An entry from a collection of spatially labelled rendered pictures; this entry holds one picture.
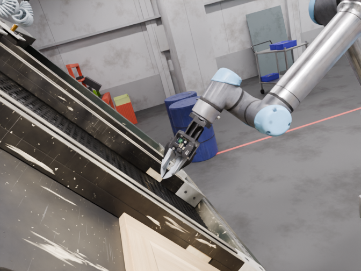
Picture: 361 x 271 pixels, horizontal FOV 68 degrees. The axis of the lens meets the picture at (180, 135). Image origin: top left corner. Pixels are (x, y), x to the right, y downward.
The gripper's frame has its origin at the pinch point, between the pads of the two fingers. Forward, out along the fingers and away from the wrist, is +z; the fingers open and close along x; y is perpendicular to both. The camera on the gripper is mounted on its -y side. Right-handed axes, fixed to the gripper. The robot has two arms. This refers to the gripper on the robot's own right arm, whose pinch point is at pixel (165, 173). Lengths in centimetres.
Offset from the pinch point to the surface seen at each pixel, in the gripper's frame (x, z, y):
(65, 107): -43.7, 3.6, -14.7
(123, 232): -0.6, 6.3, 30.6
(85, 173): -13.1, 1.3, 29.3
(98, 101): -67, 10, -105
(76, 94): -53, 2, -38
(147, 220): 2.4, 5.0, 22.7
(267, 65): 79, -263, -763
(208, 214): 24.9, 12.2, -32.6
